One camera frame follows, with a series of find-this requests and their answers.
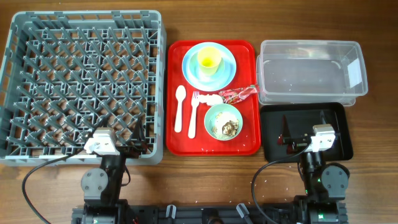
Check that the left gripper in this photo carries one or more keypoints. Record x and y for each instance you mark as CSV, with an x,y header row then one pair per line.
x,y
137,135

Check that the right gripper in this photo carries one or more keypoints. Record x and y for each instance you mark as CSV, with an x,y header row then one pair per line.
x,y
297,145

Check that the cream plastic spoon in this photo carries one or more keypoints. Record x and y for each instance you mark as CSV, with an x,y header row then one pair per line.
x,y
180,95

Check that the cream plastic fork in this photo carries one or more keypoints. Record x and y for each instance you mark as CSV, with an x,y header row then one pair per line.
x,y
192,126

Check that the yellow plastic cup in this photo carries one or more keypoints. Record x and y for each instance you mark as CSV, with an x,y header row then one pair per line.
x,y
209,59

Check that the light blue bowl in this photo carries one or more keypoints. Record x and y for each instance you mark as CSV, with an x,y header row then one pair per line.
x,y
219,70

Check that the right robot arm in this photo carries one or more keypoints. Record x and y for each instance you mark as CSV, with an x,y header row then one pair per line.
x,y
325,184

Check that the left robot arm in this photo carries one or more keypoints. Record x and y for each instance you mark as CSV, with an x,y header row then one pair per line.
x,y
102,185

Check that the grey dishwasher rack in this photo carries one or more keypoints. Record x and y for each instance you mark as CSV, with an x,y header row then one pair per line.
x,y
62,70

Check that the black plastic tray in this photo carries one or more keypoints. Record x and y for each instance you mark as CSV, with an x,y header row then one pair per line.
x,y
301,118

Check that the clear plastic bin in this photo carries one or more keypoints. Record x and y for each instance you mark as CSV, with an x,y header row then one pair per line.
x,y
310,71

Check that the red plastic tray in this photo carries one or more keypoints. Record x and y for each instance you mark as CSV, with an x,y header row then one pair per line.
x,y
248,141

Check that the red snack wrapper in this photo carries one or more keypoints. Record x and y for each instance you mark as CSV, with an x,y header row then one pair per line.
x,y
237,95

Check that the green bowl with food scraps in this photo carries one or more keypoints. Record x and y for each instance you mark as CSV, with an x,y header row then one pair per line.
x,y
223,122

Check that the crumpled white tissue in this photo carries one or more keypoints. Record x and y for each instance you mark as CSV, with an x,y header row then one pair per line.
x,y
211,100

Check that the light blue plate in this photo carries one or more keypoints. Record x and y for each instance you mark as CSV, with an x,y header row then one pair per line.
x,y
208,83

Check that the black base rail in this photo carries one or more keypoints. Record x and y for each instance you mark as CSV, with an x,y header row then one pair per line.
x,y
192,214

